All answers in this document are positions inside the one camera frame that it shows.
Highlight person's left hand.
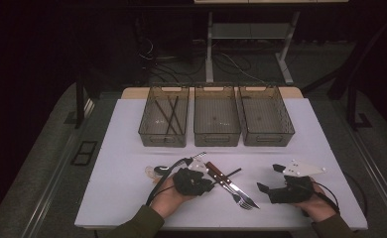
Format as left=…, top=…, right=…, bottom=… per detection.
left=150, top=175, right=196, bottom=219

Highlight black upright stand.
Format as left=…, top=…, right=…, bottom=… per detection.
left=74, top=73, right=87, bottom=130
left=345, top=82, right=374, bottom=132

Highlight metal floor rail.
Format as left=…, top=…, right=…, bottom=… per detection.
left=22, top=130, right=83, bottom=238
left=344, top=122, right=387, bottom=229

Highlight tangle of black cables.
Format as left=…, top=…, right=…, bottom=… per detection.
left=138, top=38, right=253, bottom=84

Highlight wooden-handled fork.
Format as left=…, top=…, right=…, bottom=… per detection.
left=214, top=176, right=255, bottom=211

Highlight white table cover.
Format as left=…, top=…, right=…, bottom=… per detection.
left=74, top=97, right=368, bottom=231

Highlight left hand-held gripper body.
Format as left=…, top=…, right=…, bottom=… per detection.
left=172, top=156, right=216, bottom=197

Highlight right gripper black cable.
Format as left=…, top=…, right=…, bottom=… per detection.
left=310, top=179, right=342, bottom=216

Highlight white floor cable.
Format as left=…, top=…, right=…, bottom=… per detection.
left=220, top=53, right=266, bottom=84

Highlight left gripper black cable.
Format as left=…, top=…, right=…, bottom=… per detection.
left=144, top=158, right=189, bottom=208

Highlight light wooden spoon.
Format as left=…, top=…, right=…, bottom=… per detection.
left=144, top=165, right=165, bottom=184

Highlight black slanted stand legs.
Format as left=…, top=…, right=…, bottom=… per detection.
left=301, top=13, right=387, bottom=100

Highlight wooden-handled table knife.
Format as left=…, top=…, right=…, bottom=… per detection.
left=204, top=161, right=261, bottom=210

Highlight white metal-framed desk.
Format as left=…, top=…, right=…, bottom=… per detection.
left=193, top=0, right=349, bottom=86

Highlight person's right hand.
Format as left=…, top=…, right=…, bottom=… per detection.
left=292, top=182, right=338, bottom=223

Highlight metal spoon with patterned handle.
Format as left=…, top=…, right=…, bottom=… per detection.
left=153, top=151, right=207, bottom=177

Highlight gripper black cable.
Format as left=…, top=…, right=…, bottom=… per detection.
left=144, top=158, right=189, bottom=208
left=310, top=179, right=342, bottom=216

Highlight clear brown plastic basket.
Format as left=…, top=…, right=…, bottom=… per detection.
left=237, top=84, right=296, bottom=148
left=138, top=84, right=191, bottom=149
left=193, top=84, right=242, bottom=148

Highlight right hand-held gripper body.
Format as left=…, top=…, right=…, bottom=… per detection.
left=268, top=159, right=326, bottom=204

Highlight thin black floor cable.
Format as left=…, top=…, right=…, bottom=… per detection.
left=341, top=171, right=370, bottom=221

